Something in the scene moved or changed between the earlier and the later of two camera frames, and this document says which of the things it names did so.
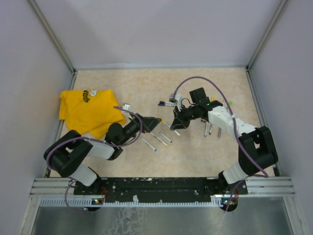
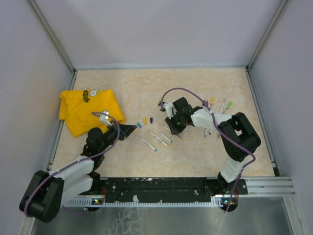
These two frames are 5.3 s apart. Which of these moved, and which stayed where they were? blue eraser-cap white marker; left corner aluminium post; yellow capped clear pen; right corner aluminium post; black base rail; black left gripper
Moved: yellow capped clear pen; black left gripper
Stayed: blue eraser-cap white marker; black base rail; right corner aluminium post; left corner aluminium post
